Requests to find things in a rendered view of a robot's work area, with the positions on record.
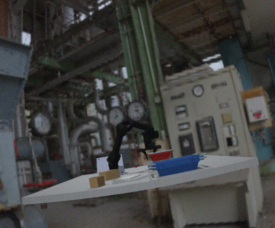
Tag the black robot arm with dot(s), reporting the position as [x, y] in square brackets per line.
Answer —
[121, 131]

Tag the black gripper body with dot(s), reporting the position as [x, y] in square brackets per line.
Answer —
[144, 149]

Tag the tan rectangular block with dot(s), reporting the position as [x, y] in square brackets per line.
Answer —
[110, 174]

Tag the small brown cardboard box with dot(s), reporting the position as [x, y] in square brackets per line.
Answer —
[97, 181]

